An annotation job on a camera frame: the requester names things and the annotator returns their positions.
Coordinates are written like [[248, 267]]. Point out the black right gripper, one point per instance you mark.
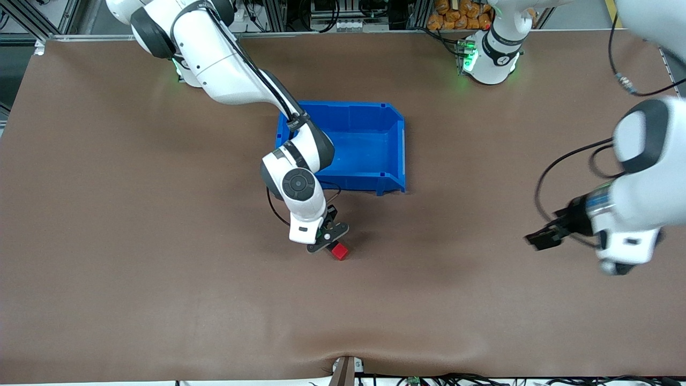
[[334, 213]]

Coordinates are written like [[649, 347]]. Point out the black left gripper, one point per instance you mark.
[[573, 219]]

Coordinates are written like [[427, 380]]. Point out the red cube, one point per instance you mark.
[[340, 252]]

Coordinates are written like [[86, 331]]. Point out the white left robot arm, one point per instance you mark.
[[648, 203]]

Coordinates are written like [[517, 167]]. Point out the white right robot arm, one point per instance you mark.
[[225, 69]]

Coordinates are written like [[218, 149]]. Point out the blue plastic storage bin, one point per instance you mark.
[[370, 145]]

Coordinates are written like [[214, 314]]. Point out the brown table mat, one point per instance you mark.
[[343, 311]]

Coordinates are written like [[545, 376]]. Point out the metal table clamp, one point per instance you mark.
[[345, 372]]

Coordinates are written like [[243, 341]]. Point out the grey terminal block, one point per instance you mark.
[[351, 25]]

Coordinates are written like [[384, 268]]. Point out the orange packaged goods pile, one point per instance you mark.
[[455, 19]]

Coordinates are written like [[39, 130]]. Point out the aluminium frame rail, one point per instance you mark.
[[375, 34]]

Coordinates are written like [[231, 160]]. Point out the aluminium corner bracket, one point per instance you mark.
[[39, 47]]

